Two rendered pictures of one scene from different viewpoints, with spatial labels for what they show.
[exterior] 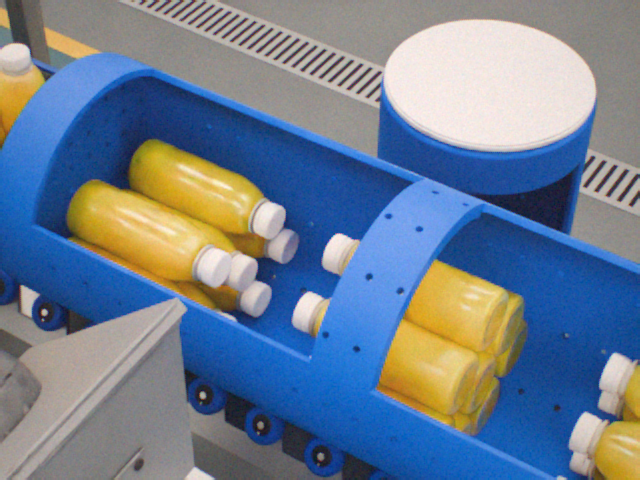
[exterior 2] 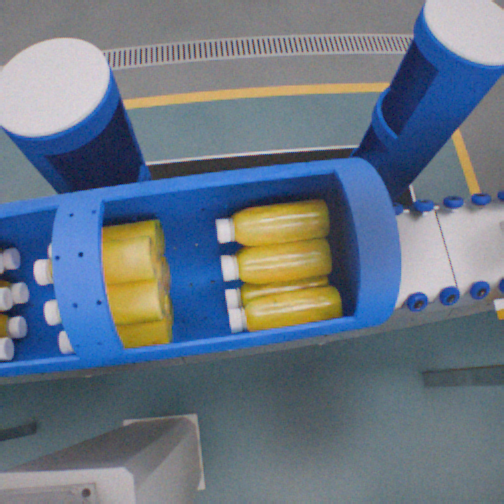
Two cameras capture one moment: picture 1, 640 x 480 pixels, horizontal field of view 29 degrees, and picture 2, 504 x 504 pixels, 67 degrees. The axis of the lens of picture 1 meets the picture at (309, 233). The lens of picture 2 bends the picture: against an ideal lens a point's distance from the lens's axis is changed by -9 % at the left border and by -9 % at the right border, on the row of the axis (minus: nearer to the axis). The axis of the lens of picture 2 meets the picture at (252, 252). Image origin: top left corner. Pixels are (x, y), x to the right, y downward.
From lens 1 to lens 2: 65 cm
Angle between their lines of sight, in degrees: 36
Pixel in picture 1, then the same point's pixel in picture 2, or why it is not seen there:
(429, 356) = (135, 304)
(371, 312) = (92, 323)
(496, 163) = (81, 128)
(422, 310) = (112, 280)
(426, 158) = (45, 146)
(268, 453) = not seen: hidden behind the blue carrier
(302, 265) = (28, 256)
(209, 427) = not seen: hidden behind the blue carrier
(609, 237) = (130, 82)
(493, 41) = (37, 59)
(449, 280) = (115, 256)
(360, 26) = not seen: outside the picture
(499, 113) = (65, 100)
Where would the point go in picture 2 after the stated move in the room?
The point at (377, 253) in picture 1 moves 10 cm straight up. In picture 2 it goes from (69, 288) to (35, 267)
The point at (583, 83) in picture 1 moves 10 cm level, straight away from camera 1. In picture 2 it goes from (96, 56) to (85, 29)
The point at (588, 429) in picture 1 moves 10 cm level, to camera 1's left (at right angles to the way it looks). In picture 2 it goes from (230, 270) to (183, 309)
